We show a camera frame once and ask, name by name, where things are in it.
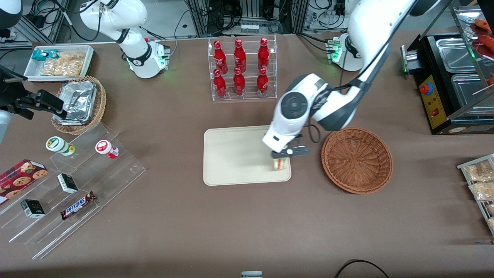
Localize Snickers chocolate bar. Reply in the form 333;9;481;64
60;191;97;220

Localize cream plastic tray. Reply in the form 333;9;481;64
203;125;292;186

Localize black floor cable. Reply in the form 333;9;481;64
334;259;390;278

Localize small tan wicker basket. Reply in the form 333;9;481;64
51;76;107;135

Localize large brown wicker basket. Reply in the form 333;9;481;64
321;127;394;194

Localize clear bag of crackers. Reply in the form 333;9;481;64
469;181;494;202
464;160;494;182

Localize white rectangular snack bin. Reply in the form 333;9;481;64
23;45;95;82

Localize aluminium frame rack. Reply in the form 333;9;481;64
186;0;310;37

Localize red cookie box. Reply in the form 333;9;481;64
0;159;48;205

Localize red and white cup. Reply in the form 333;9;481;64
95;140;119;159

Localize aluminium foil container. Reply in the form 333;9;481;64
54;80;97;125

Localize black food warmer appliance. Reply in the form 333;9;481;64
401;6;494;136

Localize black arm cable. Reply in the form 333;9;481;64
307;42;392;144

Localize clear bag of chips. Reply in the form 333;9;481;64
57;52;86;63
41;59;84;77

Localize clear acrylic bottle rack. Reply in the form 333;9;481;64
208;35;277;102

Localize red cola bottle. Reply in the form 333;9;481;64
257;37;270;70
213;40;228;75
233;67;246;97
213;69;227;98
233;39;247;73
256;68;269;98

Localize teal snack packet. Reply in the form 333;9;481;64
32;49;58;61

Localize steel food pan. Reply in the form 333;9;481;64
451;73;494;116
436;38;477;73

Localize grey wire snack rack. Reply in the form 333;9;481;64
457;154;494;236

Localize small black box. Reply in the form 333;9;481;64
20;199;46;219
57;173;79;194

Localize green and white cup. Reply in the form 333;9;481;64
46;136;76;157

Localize clear acrylic stepped shelf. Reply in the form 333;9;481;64
0;123;146;260

